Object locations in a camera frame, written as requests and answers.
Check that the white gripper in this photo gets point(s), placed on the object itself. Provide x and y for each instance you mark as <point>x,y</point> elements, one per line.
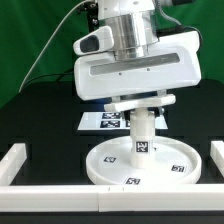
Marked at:
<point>172,63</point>

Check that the white cross-shaped table base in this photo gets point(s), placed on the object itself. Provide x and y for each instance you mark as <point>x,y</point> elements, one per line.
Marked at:
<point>157,101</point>

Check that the white round table top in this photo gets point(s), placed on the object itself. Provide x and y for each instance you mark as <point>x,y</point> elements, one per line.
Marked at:
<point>170,162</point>

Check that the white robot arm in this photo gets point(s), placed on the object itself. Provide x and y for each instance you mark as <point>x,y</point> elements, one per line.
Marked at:
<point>134,31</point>

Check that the white sheet with markers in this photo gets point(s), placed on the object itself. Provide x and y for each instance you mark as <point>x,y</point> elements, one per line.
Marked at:
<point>97,121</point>

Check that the white front fence bar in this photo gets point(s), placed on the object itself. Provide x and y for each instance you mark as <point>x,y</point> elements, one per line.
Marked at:
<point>98,198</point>

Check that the white left fence bar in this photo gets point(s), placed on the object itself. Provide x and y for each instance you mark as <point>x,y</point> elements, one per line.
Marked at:
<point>11,163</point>

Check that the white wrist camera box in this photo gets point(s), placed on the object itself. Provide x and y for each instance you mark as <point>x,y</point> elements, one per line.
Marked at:
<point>98,41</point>

